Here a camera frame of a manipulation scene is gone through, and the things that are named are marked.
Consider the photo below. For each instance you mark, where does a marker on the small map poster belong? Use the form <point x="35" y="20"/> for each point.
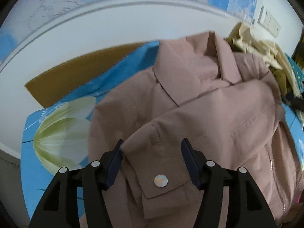
<point x="243" y="0"/>

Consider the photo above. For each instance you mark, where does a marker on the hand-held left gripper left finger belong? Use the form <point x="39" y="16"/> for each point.
<point x="114" y="165"/>

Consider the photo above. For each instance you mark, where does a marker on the blue floral bedsheet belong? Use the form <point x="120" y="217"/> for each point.
<point x="61" y="123"/>

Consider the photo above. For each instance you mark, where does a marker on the brown headboard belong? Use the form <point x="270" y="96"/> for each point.
<point x="80" y="76"/>

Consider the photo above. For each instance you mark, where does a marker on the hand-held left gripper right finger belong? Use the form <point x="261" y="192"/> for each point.
<point x="190" y="162"/>

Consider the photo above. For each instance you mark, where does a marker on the pink jacket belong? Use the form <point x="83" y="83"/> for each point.
<point x="213" y="104"/>

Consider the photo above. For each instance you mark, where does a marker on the olive green garment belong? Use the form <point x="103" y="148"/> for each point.
<point x="280" y="78"/>

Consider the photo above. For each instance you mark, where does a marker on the teal plastic hanger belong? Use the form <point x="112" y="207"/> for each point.
<point x="296" y="73"/>

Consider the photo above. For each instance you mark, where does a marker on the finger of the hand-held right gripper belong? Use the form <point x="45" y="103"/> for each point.
<point x="295" y="103"/>

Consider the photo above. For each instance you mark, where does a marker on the white wall sockets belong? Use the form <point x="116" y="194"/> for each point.
<point x="269" y="20"/>

